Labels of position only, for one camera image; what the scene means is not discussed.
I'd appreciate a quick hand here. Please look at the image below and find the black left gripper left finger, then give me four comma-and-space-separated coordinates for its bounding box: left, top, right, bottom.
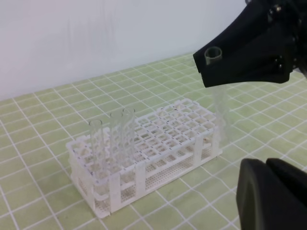
235, 158, 288, 230

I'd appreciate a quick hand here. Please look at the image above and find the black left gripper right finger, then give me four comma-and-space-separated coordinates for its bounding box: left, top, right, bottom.
265, 157, 307, 230

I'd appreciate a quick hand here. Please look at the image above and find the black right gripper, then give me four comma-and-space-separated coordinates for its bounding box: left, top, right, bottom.
193, 0, 307, 88

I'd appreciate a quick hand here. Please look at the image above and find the clear glass test tube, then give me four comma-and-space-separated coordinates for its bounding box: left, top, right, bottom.
204, 46, 231, 147

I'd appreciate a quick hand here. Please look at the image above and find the green grid tablecloth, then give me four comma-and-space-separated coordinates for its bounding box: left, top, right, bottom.
0, 54, 307, 230

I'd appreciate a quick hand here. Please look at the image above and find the glass tube in rack right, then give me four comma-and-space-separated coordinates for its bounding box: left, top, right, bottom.
122, 107, 135, 168

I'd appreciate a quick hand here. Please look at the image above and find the glass tube in rack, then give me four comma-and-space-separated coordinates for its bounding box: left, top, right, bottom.
89, 119, 106, 177
122, 107, 135, 168
110, 110, 124, 168

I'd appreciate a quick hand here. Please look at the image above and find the white plastic test tube rack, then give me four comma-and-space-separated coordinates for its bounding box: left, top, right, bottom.
66, 99, 222, 219

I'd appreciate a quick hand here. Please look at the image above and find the glass tube in rack middle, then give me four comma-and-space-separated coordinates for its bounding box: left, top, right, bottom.
110, 110, 124, 168

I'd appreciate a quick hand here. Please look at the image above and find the glass tube in rack leftmost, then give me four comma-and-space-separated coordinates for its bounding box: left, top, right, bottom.
89, 119, 106, 177

